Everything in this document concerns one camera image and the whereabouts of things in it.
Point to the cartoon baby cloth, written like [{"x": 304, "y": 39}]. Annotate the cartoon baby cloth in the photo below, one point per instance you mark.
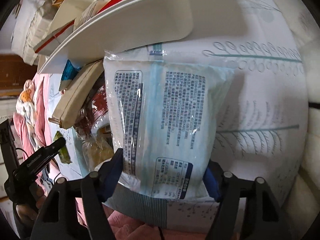
[{"x": 26, "y": 108}]

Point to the white draped cloth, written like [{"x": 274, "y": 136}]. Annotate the white draped cloth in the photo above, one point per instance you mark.
[{"x": 33, "y": 21}]

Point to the white red snack bag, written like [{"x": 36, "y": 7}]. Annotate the white red snack bag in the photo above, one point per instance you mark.
[{"x": 70, "y": 16}]

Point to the leaf patterned tablecloth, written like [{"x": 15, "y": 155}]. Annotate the leaf patterned tablecloth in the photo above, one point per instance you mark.
[{"x": 262, "y": 123}]

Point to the white plastic organizer bin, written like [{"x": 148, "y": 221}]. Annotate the white plastic organizer bin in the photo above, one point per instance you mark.
[{"x": 126, "y": 25}]

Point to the clear bag yellow crumbs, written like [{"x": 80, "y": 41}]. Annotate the clear bag yellow crumbs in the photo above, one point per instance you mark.
[{"x": 97, "y": 147}]

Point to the light blue mask packet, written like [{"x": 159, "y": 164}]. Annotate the light blue mask packet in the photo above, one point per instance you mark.
[{"x": 163, "y": 116}]

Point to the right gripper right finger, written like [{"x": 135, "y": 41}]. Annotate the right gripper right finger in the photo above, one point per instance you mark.
[{"x": 223, "y": 187}]

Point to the brown paper bag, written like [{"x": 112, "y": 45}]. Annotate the brown paper bag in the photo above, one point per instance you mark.
[{"x": 68, "y": 108}]

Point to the blue and white snack packet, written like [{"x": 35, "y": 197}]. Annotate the blue and white snack packet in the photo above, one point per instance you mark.
[{"x": 69, "y": 73}]

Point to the pink blanket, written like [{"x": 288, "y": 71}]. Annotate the pink blanket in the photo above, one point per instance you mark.
[{"x": 123, "y": 227}]

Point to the green snack packet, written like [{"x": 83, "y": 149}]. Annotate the green snack packet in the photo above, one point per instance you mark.
[{"x": 63, "y": 152}]

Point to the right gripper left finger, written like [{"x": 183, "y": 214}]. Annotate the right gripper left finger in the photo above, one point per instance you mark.
[{"x": 96, "y": 188}]

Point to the dark red snack packet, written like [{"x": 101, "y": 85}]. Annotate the dark red snack packet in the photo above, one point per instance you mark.
[{"x": 94, "y": 107}]

